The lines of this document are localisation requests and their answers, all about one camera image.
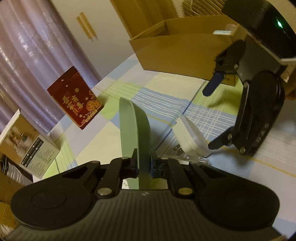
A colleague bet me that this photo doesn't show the purple curtain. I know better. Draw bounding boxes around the purple curtain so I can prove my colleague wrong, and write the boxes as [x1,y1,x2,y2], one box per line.
[1,1,101,133]

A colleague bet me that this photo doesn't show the long white barcode box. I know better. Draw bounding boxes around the long white barcode box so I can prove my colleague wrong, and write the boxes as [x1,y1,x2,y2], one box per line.
[213,24,237,36]

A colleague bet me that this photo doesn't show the person's right hand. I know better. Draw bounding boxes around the person's right hand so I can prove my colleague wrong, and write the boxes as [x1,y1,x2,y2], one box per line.
[283,79,296,100]

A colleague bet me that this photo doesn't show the quilted beige chair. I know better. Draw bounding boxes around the quilted beige chair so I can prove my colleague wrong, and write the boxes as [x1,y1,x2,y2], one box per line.
[181,0,226,16]

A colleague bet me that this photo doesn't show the checkered tablecloth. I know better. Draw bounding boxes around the checkered tablecloth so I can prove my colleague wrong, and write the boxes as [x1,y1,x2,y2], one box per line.
[32,53,296,237]

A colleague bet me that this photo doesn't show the white square charger adapter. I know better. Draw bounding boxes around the white square charger adapter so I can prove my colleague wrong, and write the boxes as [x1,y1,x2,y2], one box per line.
[172,115,212,158]

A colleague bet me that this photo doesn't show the white product box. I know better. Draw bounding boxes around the white product box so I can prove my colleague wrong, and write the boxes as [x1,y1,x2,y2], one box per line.
[1,109,60,179]

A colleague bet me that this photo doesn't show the green cushioned lid case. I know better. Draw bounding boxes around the green cushioned lid case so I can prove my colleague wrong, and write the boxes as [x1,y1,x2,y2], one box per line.
[118,97,158,190]

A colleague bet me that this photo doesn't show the large brown cardboard box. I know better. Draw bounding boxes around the large brown cardboard box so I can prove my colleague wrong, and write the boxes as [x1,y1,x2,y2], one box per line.
[130,16,247,80]

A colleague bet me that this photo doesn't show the brown storage carton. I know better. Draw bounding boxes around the brown storage carton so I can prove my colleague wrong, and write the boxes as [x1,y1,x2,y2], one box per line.
[0,172,24,229]

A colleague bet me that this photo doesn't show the yellow wall hook strip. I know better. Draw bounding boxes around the yellow wall hook strip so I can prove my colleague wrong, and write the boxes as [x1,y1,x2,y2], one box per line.
[76,12,97,40]

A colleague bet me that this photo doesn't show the red gift box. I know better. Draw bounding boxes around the red gift box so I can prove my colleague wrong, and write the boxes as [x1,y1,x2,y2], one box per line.
[47,66,103,129]

